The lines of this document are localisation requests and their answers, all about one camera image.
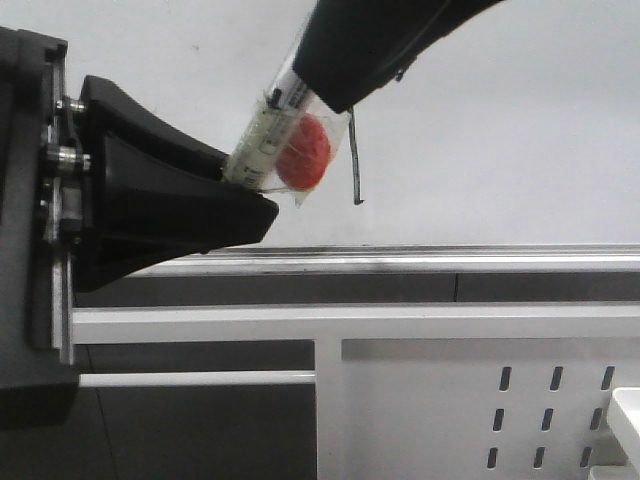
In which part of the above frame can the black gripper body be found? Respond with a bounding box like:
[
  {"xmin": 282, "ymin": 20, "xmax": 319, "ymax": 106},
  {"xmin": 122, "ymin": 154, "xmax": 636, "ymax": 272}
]
[{"xmin": 1, "ymin": 28, "xmax": 90, "ymax": 430}]

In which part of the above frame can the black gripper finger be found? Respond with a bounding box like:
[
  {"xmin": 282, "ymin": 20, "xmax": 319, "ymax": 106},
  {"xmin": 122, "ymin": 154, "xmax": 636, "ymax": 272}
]
[
  {"xmin": 74, "ymin": 76, "xmax": 279, "ymax": 292},
  {"xmin": 293, "ymin": 0, "xmax": 499, "ymax": 113}
]

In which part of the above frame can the white whiteboard marker pen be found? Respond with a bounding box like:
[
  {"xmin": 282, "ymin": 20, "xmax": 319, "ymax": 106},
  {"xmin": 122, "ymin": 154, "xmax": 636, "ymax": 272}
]
[{"xmin": 223, "ymin": 50, "xmax": 316, "ymax": 191}]

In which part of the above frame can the red round magnet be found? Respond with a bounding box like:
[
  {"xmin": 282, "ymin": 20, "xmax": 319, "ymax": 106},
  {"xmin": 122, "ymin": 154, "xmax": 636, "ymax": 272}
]
[{"xmin": 263, "ymin": 100, "xmax": 351, "ymax": 206}]

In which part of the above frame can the large white whiteboard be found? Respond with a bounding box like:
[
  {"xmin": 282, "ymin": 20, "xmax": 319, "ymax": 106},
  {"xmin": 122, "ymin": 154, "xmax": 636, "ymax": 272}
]
[{"xmin": 1, "ymin": 1, "xmax": 639, "ymax": 247}]

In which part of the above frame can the white plastic bin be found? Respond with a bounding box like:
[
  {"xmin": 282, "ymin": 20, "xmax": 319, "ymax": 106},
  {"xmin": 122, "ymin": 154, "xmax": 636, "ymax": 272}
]
[{"xmin": 606, "ymin": 387, "xmax": 640, "ymax": 472}]

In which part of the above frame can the aluminium whiteboard tray rail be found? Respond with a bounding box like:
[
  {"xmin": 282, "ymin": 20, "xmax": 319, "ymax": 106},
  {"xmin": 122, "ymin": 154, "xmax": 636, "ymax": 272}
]
[{"xmin": 131, "ymin": 245, "xmax": 639, "ymax": 279}]

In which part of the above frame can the white metal pegboard frame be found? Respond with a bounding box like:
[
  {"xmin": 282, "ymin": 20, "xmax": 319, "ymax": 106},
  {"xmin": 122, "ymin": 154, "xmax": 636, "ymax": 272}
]
[{"xmin": 73, "ymin": 303, "xmax": 639, "ymax": 479}]

